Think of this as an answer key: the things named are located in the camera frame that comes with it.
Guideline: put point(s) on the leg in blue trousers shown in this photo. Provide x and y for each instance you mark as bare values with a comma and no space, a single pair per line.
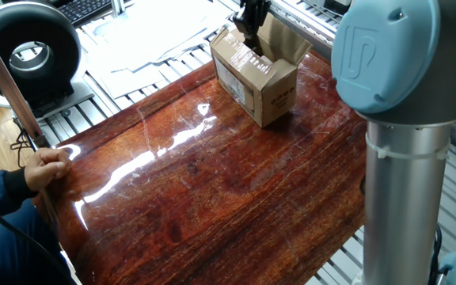
6,257

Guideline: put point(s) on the grey metal fan base plate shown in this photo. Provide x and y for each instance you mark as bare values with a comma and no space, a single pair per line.
81,95

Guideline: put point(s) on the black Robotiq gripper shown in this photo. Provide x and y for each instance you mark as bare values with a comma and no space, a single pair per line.
256,4

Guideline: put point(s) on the wood grain table mat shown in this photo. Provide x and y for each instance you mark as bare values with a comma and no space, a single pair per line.
212,198

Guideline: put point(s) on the brown wooden pole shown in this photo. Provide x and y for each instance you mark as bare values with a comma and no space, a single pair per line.
6,79

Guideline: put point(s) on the person's bare hand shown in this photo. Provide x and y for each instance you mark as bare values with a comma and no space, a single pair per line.
48,168

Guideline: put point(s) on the brown cardboard box with label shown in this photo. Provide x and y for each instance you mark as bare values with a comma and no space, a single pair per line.
275,99

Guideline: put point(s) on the short aluminium profile post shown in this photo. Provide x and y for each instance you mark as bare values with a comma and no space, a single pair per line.
118,8

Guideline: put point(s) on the black computer keyboard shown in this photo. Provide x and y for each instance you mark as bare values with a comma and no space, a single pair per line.
85,10

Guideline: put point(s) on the white paper pile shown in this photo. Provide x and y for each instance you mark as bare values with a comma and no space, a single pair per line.
153,31

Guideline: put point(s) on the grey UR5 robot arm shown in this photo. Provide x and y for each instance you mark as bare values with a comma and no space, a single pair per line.
402,198

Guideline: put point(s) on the white paper sheet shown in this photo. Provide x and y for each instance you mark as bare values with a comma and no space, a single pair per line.
133,81

